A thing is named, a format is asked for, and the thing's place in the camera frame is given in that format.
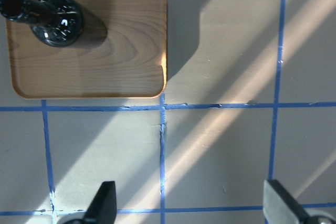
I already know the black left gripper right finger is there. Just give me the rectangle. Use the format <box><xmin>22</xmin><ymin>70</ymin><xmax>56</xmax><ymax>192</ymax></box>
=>
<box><xmin>264</xmin><ymin>180</ymin><xmax>310</xmax><ymax>224</ymax></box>

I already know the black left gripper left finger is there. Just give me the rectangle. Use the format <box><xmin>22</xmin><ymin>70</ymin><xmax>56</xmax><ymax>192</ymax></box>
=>
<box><xmin>82</xmin><ymin>181</ymin><xmax>117</xmax><ymax>224</ymax></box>

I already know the dark wine bottle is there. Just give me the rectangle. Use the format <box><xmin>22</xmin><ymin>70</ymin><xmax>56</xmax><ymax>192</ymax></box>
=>
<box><xmin>1</xmin><ymin>0</ymin><xmax>84</xmax><ymax>47</ymax></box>

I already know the wooden tray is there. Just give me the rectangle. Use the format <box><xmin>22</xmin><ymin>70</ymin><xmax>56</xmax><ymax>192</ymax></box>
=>
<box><xmin>6</xmin><ymin>0</ymin><xmax>167</xmax><ymax>99</ymax></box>

